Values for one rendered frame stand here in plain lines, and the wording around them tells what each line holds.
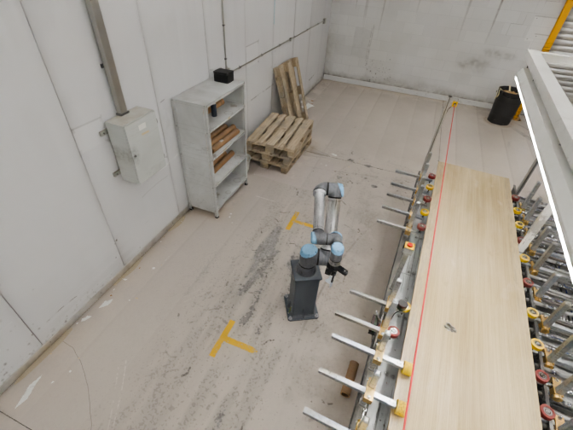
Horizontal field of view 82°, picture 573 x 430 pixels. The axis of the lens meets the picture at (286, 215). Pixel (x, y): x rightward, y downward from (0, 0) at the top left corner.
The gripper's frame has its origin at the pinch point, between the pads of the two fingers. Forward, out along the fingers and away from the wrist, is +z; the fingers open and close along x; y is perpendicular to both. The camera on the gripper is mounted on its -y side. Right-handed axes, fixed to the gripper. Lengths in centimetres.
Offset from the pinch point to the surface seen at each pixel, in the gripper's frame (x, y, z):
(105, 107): -32, 225, -80
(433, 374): 42, -78, 4
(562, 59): -111, -100, -150
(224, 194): -152, 190, 81
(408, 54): -753, 21, 3
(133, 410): 115, 119, 94
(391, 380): 42, -59, 32
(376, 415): 68, -53, 32
